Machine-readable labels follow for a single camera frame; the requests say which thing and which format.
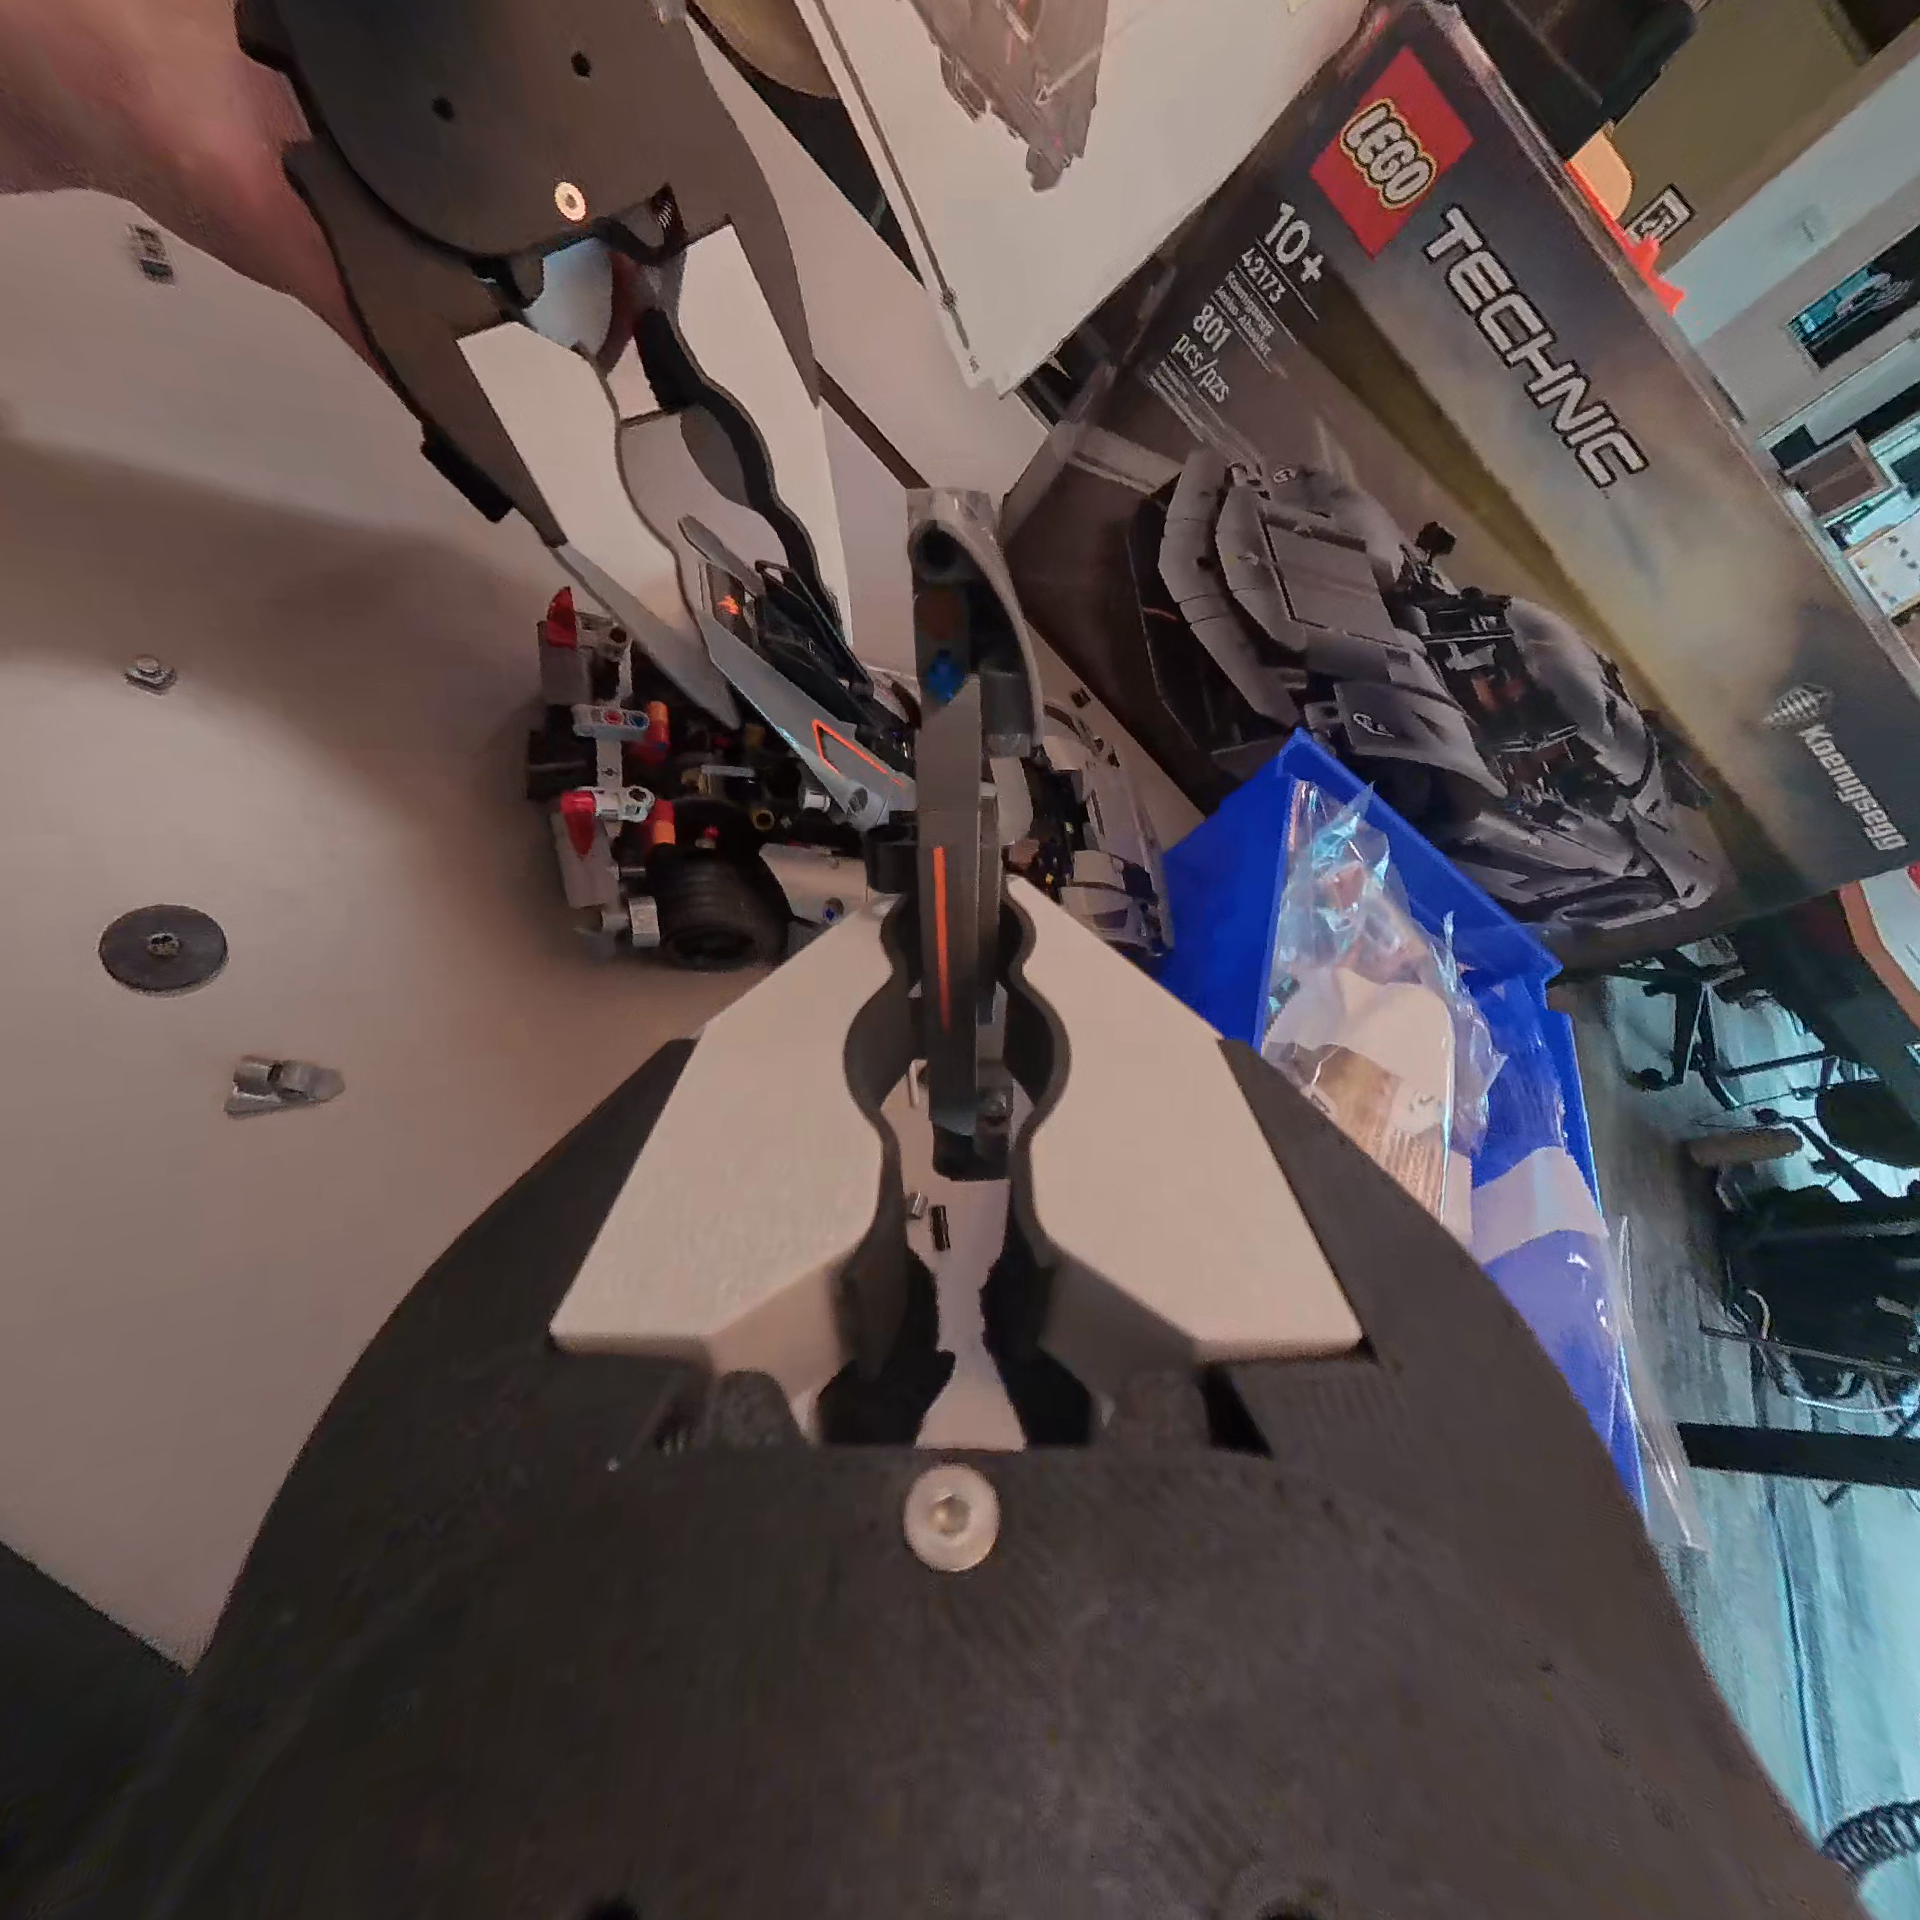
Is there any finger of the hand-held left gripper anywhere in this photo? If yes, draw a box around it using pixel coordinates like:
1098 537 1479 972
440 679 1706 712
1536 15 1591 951
455 292 741 724
612 6 859 623

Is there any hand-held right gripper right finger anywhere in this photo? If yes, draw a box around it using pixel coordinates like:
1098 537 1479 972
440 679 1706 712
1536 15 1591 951
991 878 1368 1419

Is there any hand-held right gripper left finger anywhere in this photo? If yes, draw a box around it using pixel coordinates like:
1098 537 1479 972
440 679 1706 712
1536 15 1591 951
552 885 947 1427

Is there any grey lego car model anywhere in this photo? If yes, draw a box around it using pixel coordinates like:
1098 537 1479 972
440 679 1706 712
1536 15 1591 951
525 516 1175 968

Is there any grey lego door assembly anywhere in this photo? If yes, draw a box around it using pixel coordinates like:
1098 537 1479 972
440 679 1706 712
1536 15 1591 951
900 487 1040 1182

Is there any grey curved lego piece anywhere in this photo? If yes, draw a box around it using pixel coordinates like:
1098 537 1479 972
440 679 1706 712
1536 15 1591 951
224 1053 348 1119

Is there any clear plastic parts bag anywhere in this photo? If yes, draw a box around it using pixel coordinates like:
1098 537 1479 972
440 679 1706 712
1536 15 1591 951
1257 777 1507 1247

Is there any blue plastic bin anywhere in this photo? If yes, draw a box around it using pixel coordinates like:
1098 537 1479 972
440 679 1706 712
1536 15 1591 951
1159 729 1653 1509

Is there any round wooden disc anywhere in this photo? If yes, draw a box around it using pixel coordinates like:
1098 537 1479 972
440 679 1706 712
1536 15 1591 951
690 0 849 97

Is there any printed instruction sheet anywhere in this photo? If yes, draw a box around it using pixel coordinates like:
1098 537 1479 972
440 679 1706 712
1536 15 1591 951
791 0 1369 399

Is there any black round screw washer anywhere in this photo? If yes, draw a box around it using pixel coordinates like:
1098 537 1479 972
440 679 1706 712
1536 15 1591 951
97 903 232 997

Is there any cardboard car model box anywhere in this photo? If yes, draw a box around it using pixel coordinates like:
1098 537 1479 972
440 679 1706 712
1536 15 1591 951
1002 0 1920 963

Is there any orange plastic object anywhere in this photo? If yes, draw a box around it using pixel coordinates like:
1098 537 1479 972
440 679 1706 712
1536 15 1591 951
1559 128 1690 319

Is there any black coiled cable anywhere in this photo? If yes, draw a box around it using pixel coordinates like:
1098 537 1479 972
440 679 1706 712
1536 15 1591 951
1820 1796 1920 1884

